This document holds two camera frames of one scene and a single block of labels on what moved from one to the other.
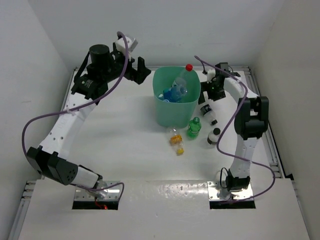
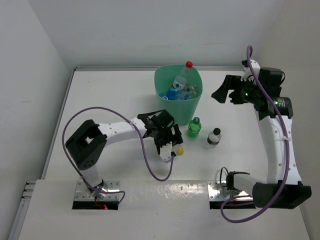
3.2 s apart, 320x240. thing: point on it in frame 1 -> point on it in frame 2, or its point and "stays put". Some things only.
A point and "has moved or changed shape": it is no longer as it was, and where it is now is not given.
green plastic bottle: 194,128 stays put
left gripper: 136,75 -> 174,139
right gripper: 205,87 -> 230,83
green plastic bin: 179,114 stays put
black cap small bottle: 213,136 stays put
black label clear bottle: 209,114 -> 192,89
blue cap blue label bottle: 174,94 has moved or changed shape
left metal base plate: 112,193 stays put
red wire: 105,207 stays put
